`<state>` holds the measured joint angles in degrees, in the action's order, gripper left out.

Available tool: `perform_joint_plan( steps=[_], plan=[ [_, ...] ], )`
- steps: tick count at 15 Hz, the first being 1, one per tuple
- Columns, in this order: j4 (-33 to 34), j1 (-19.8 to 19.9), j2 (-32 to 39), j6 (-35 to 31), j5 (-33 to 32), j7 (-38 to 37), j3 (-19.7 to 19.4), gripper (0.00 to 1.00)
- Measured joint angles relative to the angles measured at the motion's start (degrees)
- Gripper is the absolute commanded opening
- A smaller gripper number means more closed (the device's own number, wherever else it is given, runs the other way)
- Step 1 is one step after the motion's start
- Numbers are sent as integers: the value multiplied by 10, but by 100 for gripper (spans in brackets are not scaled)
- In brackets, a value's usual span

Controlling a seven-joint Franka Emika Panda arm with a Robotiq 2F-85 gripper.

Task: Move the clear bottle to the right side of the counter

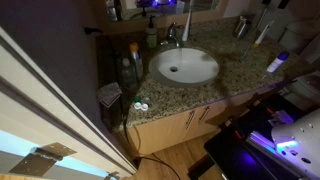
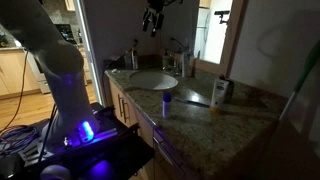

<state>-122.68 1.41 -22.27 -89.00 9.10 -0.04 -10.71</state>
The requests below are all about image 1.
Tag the white toilet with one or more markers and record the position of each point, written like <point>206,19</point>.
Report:
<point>300,33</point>

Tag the green soap pump dispenser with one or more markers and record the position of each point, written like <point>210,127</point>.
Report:
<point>151,33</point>

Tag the wood-framed mirror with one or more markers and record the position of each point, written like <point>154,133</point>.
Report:
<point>160,20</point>

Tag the wooden vanity cabinet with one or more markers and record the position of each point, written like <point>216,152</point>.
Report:
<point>166,130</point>

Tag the green lens case cap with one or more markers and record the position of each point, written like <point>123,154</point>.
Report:
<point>137,99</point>

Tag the white contact lens case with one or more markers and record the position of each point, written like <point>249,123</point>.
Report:
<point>141,106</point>

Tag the black robot cart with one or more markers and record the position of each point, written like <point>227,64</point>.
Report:
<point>240,156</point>

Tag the orange-capped spray bottle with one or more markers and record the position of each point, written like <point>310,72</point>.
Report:
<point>136,61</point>

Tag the white oval sink basin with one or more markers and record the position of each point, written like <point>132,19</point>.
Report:
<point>183,66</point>

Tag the white standing tube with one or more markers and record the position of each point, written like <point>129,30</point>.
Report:
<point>186,26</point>

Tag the white tube with yellow cap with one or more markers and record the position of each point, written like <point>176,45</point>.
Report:
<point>263,33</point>

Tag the chrome sink faucet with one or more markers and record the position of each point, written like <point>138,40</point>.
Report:
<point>172,33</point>

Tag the large brass door hinge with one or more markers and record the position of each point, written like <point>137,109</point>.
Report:
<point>40,160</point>

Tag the metal cup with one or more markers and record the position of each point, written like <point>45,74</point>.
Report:
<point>241,28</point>

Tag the white bottle with purple cap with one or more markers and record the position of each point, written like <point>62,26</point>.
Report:
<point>277,62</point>

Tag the white panel door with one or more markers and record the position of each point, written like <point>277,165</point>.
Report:
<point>33,110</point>

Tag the dark box with patterned top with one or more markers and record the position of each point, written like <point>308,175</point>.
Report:
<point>110,103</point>

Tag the clear plastic bottle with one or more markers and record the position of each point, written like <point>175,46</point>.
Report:
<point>128,75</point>

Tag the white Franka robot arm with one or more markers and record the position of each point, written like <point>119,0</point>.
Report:
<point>300,140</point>

